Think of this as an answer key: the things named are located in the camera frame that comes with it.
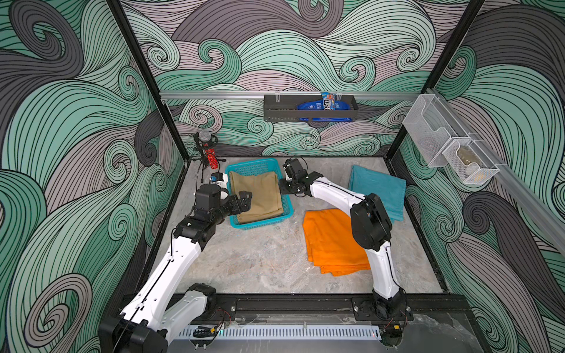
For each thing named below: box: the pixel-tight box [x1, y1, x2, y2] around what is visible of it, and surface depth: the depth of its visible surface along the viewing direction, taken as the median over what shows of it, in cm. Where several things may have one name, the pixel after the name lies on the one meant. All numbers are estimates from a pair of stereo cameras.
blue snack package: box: [297, 91, 354, 123], surface depth 94 cm
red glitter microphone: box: [198, 130, 219, 170], surface depth 95 cm
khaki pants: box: [228, 171, 284, 225], surface depth 99 cm
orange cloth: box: [303, 208, 371, 277], surface depth 85 cm
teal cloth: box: [347, 164, 407, 223], surface depth 106 cm
